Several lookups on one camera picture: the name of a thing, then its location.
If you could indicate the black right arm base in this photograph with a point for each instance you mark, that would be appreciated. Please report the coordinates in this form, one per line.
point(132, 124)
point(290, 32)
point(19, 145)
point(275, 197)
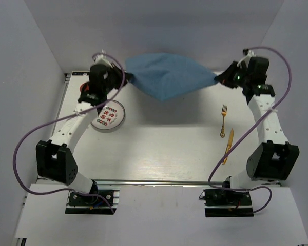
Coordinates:
point(222, 204)

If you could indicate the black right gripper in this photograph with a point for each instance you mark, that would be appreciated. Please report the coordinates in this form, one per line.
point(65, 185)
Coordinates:
point(225, 78)

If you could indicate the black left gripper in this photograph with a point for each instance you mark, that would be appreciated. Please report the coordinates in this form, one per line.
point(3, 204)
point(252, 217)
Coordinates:
point(114, 70)

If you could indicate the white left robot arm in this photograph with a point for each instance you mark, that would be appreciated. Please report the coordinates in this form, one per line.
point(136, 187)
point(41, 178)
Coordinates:
point(54, 157)

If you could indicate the white plate with red characters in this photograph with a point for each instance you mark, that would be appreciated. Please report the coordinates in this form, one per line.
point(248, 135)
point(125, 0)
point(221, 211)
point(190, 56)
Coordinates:
point(110, 118)

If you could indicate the aluminium table edge rail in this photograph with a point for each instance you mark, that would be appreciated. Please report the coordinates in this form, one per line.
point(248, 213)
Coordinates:
point(147, 182)

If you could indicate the gold knife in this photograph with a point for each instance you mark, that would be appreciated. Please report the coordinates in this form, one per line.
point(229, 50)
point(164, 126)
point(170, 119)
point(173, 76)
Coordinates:
point(229, 145)

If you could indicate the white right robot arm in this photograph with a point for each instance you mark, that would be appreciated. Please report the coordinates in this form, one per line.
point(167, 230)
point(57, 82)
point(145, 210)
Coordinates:
point(274, 157)

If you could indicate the gold fork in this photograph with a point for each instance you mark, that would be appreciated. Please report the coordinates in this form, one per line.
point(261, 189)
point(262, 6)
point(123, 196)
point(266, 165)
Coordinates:
point(223, 113)

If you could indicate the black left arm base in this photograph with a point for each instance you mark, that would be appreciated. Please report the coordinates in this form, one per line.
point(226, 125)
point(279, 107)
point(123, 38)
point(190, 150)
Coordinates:
point(83, 205)

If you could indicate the pink plastic cup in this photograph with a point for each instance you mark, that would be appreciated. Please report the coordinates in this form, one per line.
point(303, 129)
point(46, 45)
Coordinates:
point(85, 87)

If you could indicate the left table corner label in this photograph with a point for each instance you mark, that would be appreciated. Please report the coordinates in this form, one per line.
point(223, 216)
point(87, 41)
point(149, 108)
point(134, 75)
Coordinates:
point(80, 73)

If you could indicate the blue cloth napkin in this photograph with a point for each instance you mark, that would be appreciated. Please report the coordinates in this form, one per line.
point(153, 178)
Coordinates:
point(164, 76)

